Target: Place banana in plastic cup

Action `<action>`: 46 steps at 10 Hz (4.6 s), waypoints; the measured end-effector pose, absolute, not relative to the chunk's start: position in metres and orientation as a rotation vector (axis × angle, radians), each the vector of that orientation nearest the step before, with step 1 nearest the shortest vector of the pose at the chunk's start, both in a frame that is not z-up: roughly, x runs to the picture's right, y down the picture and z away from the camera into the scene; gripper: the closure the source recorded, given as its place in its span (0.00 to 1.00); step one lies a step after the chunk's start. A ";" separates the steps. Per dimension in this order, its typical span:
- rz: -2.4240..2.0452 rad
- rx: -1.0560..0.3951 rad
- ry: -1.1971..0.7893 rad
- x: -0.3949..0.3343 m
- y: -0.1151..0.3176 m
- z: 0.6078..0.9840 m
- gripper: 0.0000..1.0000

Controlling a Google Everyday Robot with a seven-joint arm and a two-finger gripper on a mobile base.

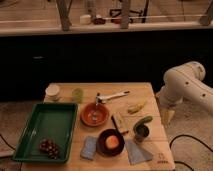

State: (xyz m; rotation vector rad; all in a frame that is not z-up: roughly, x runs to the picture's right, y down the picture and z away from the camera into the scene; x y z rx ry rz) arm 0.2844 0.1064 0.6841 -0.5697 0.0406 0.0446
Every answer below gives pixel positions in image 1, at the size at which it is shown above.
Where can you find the green plastic cup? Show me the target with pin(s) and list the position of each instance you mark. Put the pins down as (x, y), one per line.
(77, 95)

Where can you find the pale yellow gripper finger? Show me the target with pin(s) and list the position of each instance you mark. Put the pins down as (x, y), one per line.
(166, 116)

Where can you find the white round container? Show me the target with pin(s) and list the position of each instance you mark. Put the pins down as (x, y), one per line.
(53, 92)

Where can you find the metal spoon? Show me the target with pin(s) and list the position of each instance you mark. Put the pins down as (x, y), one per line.
(94, 117)

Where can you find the dark round bowl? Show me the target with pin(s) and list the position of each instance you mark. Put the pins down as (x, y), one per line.
(101, 146)

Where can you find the wooden brush with black handle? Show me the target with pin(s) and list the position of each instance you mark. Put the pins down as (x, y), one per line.
(119, 123)

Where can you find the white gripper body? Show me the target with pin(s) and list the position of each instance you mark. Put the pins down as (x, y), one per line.
(165, 97)

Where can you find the white handled kitchen tool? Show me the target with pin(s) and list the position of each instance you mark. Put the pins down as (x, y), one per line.
(104, 98)

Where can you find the grey blue cloth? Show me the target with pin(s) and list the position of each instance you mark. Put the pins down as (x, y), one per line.
(137, 154)

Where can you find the yellow banana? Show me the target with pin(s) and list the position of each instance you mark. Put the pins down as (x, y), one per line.
(136, 107)

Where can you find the blue sponge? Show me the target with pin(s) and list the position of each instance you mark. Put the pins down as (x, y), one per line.
(89, 148)

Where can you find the orange bowl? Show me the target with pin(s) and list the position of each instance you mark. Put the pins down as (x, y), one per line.
(102, 115)

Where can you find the orange fruit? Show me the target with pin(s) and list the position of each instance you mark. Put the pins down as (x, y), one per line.
(112, 142)

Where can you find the green plastic tray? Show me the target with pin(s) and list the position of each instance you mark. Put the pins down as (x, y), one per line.
(50, 121)

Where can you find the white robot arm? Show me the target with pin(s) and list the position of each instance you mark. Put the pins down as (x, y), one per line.
(184, 82)

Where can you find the dark red grapes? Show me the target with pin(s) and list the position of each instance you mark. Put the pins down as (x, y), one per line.
(50, 148)

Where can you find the green cucumber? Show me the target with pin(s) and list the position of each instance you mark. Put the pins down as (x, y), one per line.
(142, 121)

